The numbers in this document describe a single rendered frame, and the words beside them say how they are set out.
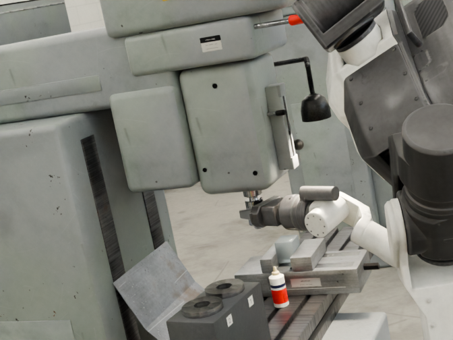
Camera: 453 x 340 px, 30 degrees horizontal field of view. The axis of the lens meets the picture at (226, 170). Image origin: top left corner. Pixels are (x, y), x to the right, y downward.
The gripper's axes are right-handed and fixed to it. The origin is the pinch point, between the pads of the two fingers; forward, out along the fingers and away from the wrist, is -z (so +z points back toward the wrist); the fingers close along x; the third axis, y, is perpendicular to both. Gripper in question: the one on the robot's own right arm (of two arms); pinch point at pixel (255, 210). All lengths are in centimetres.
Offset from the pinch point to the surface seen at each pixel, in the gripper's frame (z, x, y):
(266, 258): -7.5, -8.8, 16.6
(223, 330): 20.8, 40.1, 12.2
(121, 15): -13, 18, -55
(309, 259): 4.3, -12.1, 17.5
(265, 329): 17.0, 23.6, 19.9
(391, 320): -90, -185, 123
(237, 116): 7.5, 8.0, -26.4
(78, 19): -592, -434, -57
